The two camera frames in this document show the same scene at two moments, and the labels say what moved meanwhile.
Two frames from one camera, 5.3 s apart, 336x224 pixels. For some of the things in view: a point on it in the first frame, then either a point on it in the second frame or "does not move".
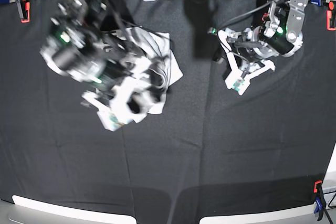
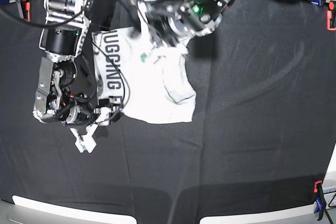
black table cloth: [210, 151] does not move
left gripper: [118, 100] -> [105, 113]
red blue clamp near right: [321, 202] does not move
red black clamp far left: [23, 7] does not move
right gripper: [250, 52] -> [163, 35]
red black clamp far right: [331, 16] does not move
